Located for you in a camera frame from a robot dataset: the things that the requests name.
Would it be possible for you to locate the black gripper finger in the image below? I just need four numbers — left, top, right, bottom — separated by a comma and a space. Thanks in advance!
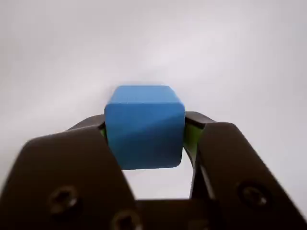
183, 111, 307, 230
0, 114, 142, 230

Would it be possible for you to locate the blue cube block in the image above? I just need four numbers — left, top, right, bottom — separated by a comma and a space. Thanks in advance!
104, 85, 186, 171

